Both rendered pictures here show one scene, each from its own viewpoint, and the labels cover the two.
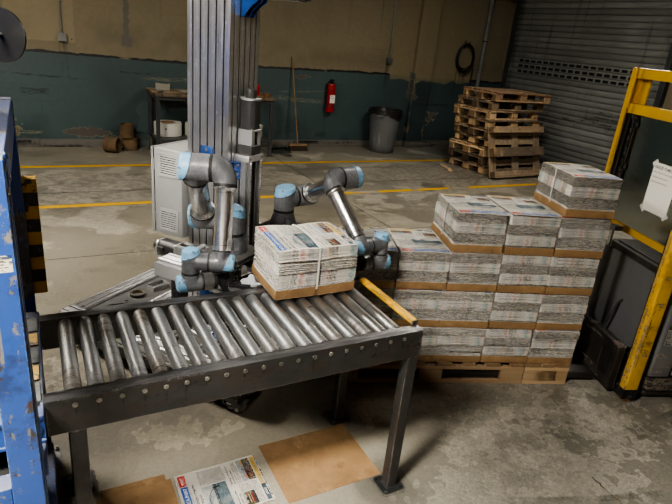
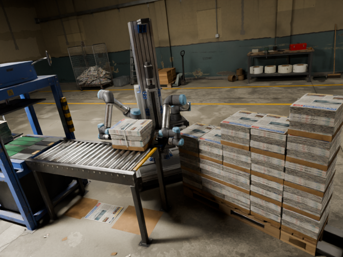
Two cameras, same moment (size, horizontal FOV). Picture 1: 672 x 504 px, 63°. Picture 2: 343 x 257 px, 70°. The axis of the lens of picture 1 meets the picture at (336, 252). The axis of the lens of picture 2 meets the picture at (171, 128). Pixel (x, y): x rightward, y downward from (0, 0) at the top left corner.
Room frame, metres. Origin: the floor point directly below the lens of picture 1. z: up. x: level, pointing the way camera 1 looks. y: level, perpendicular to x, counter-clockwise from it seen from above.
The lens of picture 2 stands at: (1.21, -2.05, 1.90)
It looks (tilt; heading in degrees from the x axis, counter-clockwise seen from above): 22 degrees down; 55
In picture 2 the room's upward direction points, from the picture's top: 7 degrees counter-clockwise
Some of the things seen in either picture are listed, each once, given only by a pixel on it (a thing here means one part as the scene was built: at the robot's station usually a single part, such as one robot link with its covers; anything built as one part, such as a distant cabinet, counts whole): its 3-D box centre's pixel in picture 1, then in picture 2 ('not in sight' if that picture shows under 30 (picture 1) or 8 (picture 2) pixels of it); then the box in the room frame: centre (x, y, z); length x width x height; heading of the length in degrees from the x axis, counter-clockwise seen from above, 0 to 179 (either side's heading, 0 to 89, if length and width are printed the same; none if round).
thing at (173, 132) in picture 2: (378, 243); (174, 132); (2.55, -0.21, 0.92); 0.11 x 0.08 x 0.11; 131
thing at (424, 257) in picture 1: (431, 305); (233, 172); (2.96, -0.60, 0.42); 1.17 x 0.39 x 0.83; 99
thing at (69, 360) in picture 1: (69, 356); (50, 150); (1.55, 0.85, 0.77); 0.47 x 0.05 x 0.05; 30
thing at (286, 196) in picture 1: (285, 196); (175, 106); (2.99, 0.31, 0.98); 0.13 x 0.12 x 0.14; 131
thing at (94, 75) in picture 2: not in sight; (91, 67); (4.70, 7.77, 0.85); 1.21 x 0.83 x 1.71; 120
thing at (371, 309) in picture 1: (368, 307); (139, 160); (2.13, -0.16, 0.77); 0.47 x 0.05 x 0.05; 30
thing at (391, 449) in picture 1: (398, 422); (140, 214); (1.94, -0.34, 0.34); 0.06 x 0.06 x 0.68; 30
